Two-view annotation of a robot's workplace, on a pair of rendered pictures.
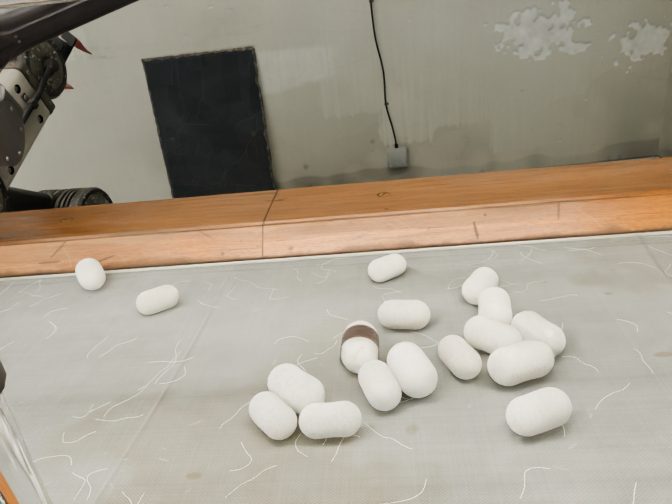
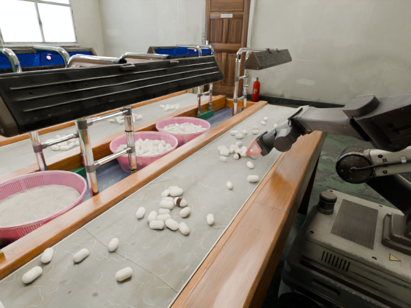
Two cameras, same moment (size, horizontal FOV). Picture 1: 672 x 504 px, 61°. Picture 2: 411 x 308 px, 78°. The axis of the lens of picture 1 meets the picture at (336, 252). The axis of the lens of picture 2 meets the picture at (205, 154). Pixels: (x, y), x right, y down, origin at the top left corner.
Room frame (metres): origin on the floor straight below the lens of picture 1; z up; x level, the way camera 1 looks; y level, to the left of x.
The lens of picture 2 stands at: (0.57, -0.52, 1.16)
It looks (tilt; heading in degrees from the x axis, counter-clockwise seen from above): 25 degrees down; 112
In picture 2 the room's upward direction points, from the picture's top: 2 degrees clockwise
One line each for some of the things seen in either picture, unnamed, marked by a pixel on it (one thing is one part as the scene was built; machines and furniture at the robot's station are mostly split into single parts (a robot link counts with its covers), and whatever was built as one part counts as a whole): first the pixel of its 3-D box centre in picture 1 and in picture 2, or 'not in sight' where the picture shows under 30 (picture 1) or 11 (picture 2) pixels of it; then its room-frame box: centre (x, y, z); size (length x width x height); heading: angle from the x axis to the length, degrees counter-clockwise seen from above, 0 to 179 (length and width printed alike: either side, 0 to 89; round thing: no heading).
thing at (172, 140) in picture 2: not in sight; (145, 153); (-0.02, 0.27, 0.72); 0.27 x 0.27 x 0.10
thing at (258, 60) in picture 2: not in sight; (271, 57); (0.33, 0.93, 1.08); 0.62 x 0.08 x 0.07; 84
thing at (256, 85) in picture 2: not in sight; (256, 88); (-0.50, 4.69, 0.25); 0.18 x 0.14 x 0.49; 88
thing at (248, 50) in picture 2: not in sight; (254, 90); (0.25, 0.95, 0.90); 0.20 x 0.19 x 0.45; 84
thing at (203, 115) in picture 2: not in sight; (194, 82); (-0.14, 0.99, 0.90); 0.20 x 0.19 x 0.45; 84
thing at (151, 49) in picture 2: not in sight; (183, 52); (-0.22, 1.00, 1.08); 0.62 x 0.08 x 0.07; 84
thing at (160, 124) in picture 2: not in sight; (183, 133); (0.01, 0.55, 0.72); 0.27 x 0.27 x 0.10
